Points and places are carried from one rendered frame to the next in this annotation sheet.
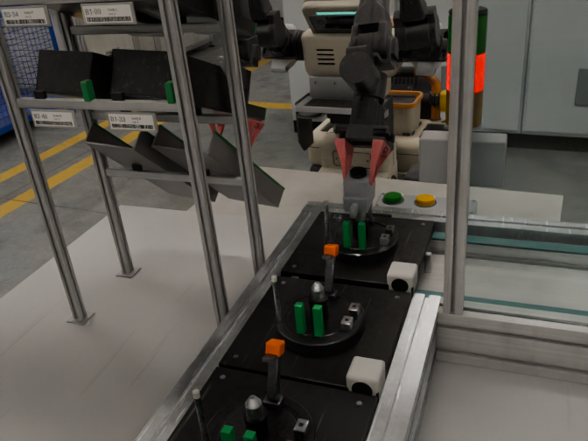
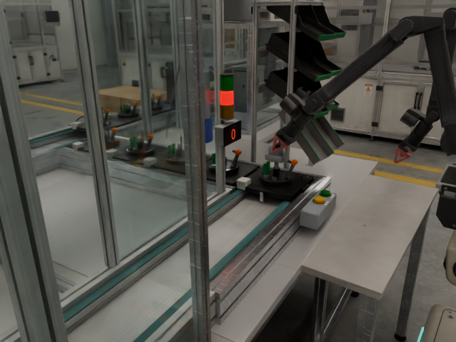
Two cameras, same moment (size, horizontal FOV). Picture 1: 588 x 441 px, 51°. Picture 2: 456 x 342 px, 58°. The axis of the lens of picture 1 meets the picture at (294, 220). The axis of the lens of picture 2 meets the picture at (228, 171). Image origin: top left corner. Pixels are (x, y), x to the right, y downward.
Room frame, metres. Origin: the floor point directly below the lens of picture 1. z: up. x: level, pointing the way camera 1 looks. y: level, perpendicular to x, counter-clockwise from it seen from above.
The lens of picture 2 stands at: (1.05, -1.68, 1.62)
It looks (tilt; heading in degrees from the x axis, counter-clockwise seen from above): 21 degrees down; 99
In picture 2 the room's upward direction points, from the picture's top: 1 degrees counter-clockwise
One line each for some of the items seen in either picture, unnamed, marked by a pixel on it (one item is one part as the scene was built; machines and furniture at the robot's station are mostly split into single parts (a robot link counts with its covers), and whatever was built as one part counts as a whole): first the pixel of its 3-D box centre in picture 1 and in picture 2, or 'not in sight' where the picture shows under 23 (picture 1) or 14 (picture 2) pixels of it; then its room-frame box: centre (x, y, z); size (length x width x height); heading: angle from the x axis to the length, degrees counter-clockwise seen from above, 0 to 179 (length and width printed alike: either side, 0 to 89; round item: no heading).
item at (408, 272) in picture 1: (402, 278); (243, 183); (0.88, -0.18, 0.97); 0.05 x 0.05 x 0.04; 67
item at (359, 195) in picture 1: (357, 190); (274, 152); (1.00, -0.12, 1.09); 0.08 x 0.04 x 0.07; 157
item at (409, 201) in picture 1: (424, 214); (318, 208); (1.17, -0.28, 0.93); 0.21 x 0.07 x 0.06; 67
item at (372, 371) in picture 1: (318, 304); (222, 159); (0.77, -0.02, 1.01); 0.24 x 0.24 x 0.13; 67
